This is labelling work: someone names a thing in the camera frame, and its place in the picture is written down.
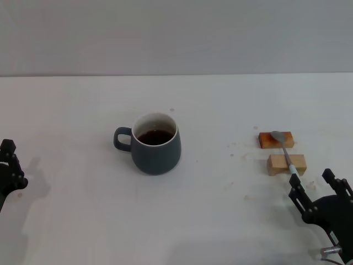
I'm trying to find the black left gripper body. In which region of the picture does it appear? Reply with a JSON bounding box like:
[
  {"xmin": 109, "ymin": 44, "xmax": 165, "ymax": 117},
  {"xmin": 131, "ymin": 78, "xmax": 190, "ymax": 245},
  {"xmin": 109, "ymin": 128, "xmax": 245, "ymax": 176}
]
[{"xmin": 0, "ymin": 162, "xmax": 13, "ymax": 212}]

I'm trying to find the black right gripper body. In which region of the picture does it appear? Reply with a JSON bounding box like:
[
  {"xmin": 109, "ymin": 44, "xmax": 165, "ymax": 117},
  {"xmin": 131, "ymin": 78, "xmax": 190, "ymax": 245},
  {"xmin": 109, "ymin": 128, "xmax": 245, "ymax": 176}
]
[{"xmin": 302, "ymin": 194, "xmax": 353, "ymax": 265}]

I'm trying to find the light blue handled spoon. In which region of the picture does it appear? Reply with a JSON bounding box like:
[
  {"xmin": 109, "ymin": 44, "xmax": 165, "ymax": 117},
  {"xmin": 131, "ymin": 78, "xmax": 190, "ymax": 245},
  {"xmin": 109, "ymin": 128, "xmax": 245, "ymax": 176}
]
[{"xmin": 270, "ymin": 130, "xmax": 303, "ymax": 184}]

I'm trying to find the dark grey ceramic cup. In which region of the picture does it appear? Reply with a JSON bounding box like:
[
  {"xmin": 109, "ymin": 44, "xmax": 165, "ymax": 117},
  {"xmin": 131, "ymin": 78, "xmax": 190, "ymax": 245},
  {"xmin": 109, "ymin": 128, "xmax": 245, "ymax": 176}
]
[{"xmin": 113, "ymin": 112, "xmax": 182, "ymax": 176}]

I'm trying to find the pale notched wooden block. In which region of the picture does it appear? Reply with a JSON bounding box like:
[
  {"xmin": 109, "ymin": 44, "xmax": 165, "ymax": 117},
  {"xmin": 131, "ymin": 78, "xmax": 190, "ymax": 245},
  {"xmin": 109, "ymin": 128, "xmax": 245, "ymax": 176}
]
[{"xmin": 266, "ymin": 153, "xmax": 307, "ymax": 177}]

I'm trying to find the stained brown wooden block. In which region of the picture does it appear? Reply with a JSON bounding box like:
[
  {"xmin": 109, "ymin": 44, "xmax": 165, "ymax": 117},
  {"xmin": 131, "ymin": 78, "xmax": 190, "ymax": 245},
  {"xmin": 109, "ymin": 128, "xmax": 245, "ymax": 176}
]
[{"xmin": 258, "ymin": 131, "xmax": 296, "ymax": 150}]

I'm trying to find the silver wrist cable connector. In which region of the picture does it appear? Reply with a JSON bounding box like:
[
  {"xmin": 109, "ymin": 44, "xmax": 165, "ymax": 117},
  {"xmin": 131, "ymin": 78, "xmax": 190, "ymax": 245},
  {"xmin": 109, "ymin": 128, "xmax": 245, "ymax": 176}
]
[{"xmin": 319, "ymin": 246, "xmax": 343, "ymax": 256}]

